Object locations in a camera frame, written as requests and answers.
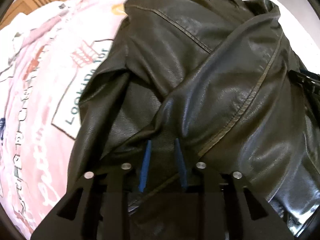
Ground pink patterned bed sheet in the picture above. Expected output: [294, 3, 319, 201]
[1, 0, 319, 239]

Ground black leather jacket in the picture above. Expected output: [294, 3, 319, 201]
[68, 0, 319, 239]

